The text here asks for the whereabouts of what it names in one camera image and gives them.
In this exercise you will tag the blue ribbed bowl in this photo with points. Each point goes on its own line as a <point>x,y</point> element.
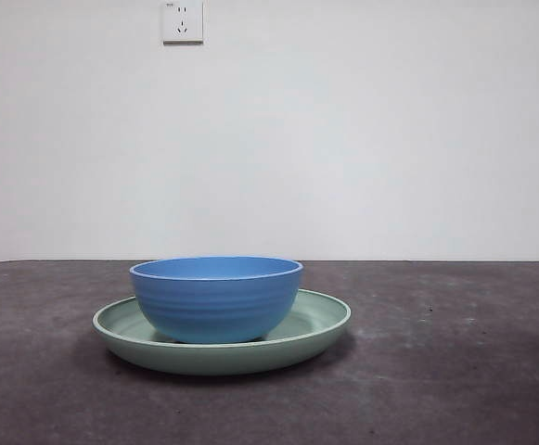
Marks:
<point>218,306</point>

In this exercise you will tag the green round plate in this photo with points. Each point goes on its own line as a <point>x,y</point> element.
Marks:
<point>213,359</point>

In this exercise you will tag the white wall socket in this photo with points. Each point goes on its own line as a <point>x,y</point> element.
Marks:
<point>183,23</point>

